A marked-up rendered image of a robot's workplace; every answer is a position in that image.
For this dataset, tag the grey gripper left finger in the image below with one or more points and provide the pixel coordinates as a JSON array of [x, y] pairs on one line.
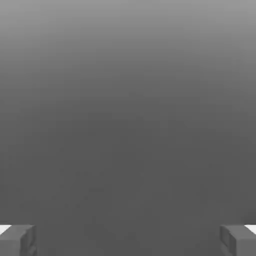
[[14, 242]]

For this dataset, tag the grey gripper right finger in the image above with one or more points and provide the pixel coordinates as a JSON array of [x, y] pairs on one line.
[[242, 242]]

